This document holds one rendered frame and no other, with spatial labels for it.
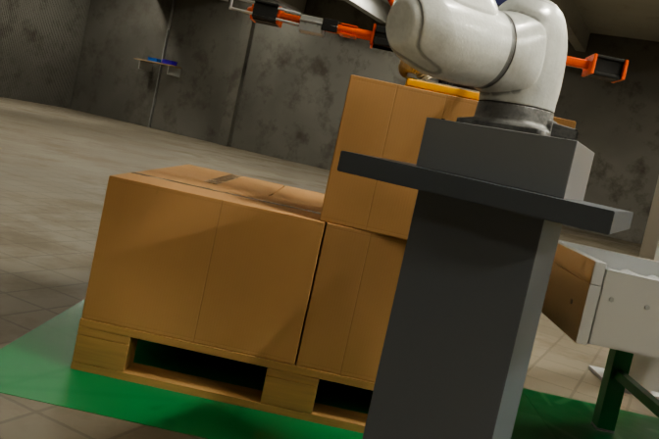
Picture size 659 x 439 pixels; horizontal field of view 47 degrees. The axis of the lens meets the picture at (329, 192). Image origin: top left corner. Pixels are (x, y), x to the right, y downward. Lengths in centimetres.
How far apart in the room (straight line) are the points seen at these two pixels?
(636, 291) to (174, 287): 119
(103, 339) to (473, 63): 128
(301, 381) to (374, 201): 53
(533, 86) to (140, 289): 118
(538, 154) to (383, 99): 69
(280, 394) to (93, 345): 53
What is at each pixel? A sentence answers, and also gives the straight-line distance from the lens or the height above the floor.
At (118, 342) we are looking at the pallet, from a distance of 219.
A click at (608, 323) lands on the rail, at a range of 203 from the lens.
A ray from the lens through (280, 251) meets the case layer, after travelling 206.
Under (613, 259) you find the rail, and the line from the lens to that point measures 270.
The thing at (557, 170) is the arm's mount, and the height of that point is 80.
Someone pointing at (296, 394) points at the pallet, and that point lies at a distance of 214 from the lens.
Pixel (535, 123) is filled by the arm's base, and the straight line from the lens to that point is 153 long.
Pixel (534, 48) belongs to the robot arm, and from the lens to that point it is 152.
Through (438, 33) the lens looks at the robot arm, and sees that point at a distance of 139.
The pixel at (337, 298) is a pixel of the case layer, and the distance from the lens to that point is 207.
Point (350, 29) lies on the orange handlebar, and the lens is 220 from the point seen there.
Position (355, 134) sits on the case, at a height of 79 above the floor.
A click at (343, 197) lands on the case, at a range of 204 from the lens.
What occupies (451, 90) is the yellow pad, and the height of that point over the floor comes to 96.
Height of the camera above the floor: 77
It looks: 4 degrees down
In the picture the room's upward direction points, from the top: 12 degrees clockwise
